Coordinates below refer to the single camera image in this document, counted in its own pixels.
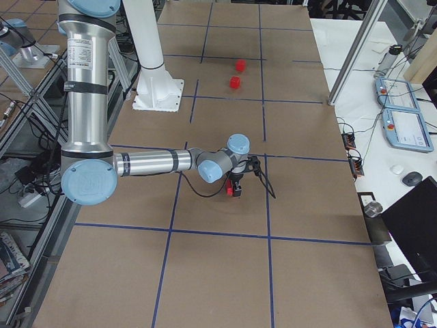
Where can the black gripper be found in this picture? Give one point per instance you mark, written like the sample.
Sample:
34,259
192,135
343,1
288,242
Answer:
236,178

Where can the red cube block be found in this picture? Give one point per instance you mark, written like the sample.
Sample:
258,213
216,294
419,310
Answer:
229,188
235,82
240,65

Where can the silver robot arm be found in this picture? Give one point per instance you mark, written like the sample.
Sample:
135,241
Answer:
89,167
15,35

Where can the orange circuit board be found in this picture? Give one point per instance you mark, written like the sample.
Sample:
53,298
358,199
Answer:
349,140
356,167

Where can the steel cup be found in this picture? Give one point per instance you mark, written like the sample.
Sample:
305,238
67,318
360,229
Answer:
372,209

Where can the black computer mouse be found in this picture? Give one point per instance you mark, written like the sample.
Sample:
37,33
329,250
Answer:
412,179

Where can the black laptop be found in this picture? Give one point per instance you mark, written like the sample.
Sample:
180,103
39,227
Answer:
411,221

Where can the lower teach pendant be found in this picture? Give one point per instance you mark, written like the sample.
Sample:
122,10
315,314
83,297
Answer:
406,130

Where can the teach pendant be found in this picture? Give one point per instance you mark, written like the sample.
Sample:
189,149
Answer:
406,130
396,94

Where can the upper teach pendant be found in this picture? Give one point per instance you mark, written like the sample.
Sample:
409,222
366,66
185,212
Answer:
396,94

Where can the white power strip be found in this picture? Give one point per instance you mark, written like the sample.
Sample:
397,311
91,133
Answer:
28,199

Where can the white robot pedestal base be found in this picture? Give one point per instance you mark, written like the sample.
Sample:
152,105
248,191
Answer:
156,89

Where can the aluminium frame post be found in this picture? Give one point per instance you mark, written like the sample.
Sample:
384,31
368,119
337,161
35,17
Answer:
369,22

